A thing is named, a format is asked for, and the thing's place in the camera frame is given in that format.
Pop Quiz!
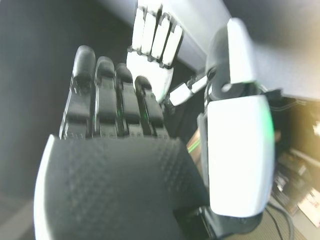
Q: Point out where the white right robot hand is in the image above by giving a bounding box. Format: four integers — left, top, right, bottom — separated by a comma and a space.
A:
33, 17, 276, 240

